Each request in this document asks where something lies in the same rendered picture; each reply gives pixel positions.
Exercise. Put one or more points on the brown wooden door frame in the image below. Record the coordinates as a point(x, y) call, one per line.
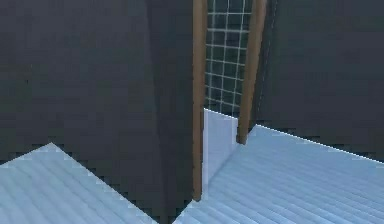
point(199, 100)

